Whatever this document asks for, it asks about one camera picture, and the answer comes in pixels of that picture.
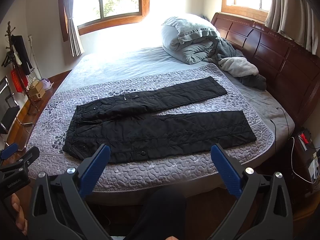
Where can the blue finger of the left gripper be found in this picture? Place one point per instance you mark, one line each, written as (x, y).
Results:
(23, 158)
(8, 151)

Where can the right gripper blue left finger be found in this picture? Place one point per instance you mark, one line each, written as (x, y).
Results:
(57, 207)

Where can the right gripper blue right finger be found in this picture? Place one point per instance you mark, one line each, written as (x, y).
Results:
(262, 209)

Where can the black quilted pants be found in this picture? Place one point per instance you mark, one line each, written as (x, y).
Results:
(139, 127)

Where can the person's left hand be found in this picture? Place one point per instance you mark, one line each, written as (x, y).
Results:
(20, 220)

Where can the black chrome chair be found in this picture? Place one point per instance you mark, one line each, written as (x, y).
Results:
(9, 114)

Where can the wooden coat rack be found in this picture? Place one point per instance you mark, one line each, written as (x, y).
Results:
(12, 58)

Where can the cardboard box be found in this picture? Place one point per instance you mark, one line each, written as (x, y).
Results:
(36, 90)

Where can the red hanging bag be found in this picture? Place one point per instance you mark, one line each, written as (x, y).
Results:
(18, 77)

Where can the purple plastic bag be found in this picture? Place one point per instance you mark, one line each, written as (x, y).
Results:
(47, 84)

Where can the bedside power strip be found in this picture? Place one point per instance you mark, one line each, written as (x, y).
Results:
(305, 139)

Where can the black hanging garment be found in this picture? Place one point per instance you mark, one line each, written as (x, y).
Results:
(18, 43)

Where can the grey bed sheet mattress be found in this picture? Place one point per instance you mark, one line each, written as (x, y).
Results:
(149, 69)

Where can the dark wooden headboard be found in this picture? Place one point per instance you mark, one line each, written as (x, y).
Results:
(291, 72)

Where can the white fleece blanket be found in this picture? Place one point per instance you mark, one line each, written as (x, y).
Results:
(238, 66)

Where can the wooden framed left window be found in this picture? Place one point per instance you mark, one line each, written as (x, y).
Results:
(93, 15)

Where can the beige left curtain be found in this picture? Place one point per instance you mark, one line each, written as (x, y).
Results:
(73, 32)

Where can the beige curtain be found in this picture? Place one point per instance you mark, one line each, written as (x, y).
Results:
(296, 20)
(73, 32)

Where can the grey-green folded comforter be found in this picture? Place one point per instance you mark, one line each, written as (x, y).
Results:
(190, 38)

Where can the beige right curtain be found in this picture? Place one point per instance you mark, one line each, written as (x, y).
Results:
(296, 20)

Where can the white wire rack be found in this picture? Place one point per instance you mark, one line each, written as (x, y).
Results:
(34, 75)

